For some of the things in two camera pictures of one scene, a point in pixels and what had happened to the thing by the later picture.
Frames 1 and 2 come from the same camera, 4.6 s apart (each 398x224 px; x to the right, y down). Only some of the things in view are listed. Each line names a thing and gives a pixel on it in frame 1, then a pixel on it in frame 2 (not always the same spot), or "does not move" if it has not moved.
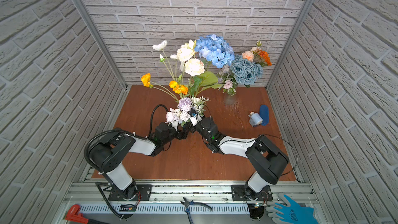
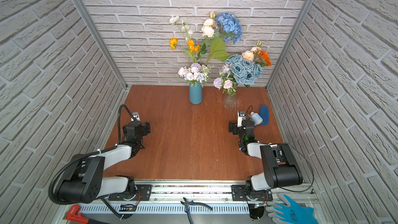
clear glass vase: [229, 99] does not move
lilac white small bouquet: [181, 114] -> [196, 72]
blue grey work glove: [290, 213] does not move
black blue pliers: [187, 203] does not move
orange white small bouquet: [177, 88] -> [191, 46]
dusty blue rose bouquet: [246, 72] does not move
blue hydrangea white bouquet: [216, 51] -> [229, 26]
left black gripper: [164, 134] -> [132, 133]
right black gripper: [192, 131] -> [234, 125]
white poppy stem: [161, 46] -> [185, 28]
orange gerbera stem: [265, 55] does not move
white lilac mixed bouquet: [227, 77] does not move
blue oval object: [264, 114] does not move
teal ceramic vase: [188, 125] -> [196, 94]
